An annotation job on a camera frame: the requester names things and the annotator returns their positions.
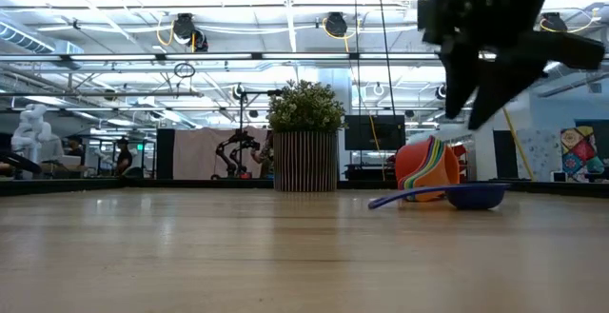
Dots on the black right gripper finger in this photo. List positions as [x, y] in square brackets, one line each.
[499, 89]
[459, 80]

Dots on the dark blue measuring cup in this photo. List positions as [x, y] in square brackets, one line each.
[476, 196]

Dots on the black background robot arm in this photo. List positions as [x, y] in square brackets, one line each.
[242, 139]

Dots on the black door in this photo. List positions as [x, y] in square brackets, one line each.
[504, 156]

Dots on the red shelf bins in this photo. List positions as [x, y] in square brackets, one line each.
[464, 153]

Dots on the pale patterned panel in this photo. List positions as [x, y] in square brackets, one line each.
[537, 153]

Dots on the black monitor screen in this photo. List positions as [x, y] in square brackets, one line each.
[385, 132]

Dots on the colourful patchwork quilt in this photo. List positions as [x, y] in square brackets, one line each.
[580, 151]

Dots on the potted plant striped pot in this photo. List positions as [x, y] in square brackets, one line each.
[304, 161]

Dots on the person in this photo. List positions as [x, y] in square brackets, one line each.
[123, 158]
[75, 145]
[264, 156]

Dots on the beige curtain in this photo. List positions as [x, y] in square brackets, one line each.
[195, 153]

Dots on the black upright panel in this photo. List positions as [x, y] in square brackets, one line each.
[165, 158]

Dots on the white humanoid robot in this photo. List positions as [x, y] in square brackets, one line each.
[32, 123]

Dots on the black curved bar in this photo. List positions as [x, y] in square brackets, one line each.
[21, 162]

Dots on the black camera stand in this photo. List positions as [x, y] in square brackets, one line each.
[241, 113]

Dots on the black table frame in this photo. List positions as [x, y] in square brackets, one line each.
[57, 187]

